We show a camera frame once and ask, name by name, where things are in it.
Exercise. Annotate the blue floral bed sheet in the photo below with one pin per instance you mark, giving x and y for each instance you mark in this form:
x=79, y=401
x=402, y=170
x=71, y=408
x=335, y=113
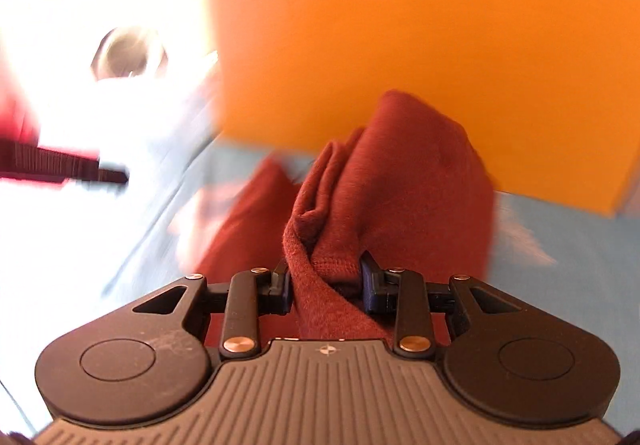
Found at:
x=579, y=266

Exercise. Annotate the washing machine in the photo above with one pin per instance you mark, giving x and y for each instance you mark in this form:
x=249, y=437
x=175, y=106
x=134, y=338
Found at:
x=128, y=52

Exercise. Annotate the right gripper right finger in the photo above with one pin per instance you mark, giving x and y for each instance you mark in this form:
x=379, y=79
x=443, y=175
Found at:
x=403, y=298

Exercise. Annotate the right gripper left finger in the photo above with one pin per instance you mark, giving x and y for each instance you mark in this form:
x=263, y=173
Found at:
x=248, y=296

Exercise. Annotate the dark red knit sweater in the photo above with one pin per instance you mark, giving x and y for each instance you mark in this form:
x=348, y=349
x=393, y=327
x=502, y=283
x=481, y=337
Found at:
x=409, y=188

